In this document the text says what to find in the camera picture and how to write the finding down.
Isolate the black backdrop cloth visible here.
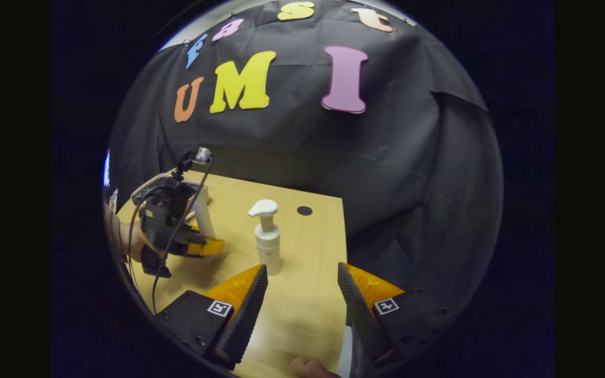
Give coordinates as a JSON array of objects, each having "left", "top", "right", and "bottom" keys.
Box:
[{"left": 106, "top": 0, "right": 504, "bottom": 316}]

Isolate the white pump bottle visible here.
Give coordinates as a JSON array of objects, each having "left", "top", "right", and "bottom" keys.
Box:
[{"left": 248, "top": 199, "right": 282, "bottom": 277}]

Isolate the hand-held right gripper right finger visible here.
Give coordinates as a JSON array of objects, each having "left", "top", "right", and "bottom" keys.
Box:
[{"left": 337, "top": 262, "right": 454, "bottom": 364}]

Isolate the white squeeze tube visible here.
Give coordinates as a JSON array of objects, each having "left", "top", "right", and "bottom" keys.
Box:
[{"left": 192, "top": 186, "right": 217, "bottom": 239}]

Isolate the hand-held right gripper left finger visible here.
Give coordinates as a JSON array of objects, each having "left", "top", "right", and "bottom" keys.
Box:
[{"left": 154, "top": 264, "right": 270, "bottom": 368}]

